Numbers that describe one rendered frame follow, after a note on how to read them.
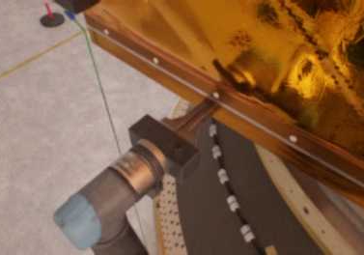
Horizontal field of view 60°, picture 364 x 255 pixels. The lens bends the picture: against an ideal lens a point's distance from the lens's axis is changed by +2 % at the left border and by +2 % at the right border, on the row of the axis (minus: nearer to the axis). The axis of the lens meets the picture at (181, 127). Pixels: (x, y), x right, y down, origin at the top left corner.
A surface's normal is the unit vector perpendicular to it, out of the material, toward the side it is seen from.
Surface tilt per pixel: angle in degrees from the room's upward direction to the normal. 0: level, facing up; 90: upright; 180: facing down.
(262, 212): 62
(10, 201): 0
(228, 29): 88
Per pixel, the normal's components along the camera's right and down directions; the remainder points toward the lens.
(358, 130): -0.64, 0.59
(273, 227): -0.82, -0.04
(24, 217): -0.01, -0.64
